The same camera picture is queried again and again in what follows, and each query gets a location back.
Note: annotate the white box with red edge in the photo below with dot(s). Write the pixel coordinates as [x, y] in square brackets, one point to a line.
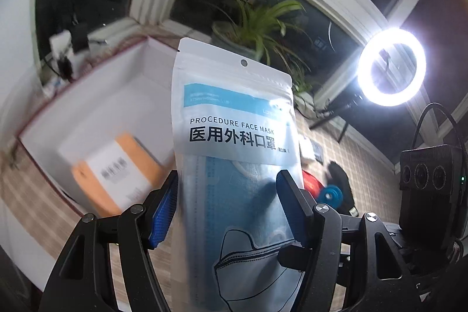
[109, 89]

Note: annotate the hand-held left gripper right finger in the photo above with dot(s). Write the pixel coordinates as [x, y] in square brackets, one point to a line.
[292, 209]

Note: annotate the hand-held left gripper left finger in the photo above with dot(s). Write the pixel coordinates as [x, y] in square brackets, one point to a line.
[164, 213]

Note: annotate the blue face mask packet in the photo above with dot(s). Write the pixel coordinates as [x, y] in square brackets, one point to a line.
[234, 114]

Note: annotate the blue round object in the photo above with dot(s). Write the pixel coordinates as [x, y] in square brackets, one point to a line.
[331, 195]

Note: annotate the small white packet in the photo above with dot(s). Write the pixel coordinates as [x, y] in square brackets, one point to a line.
[306, 147]

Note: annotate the red round object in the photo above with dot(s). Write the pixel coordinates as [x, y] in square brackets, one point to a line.
[310, 184]

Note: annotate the orange and white packet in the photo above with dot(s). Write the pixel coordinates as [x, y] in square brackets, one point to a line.
[133, 148]

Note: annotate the potted spider plant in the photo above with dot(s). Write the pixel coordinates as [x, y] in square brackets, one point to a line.
[256, 23]

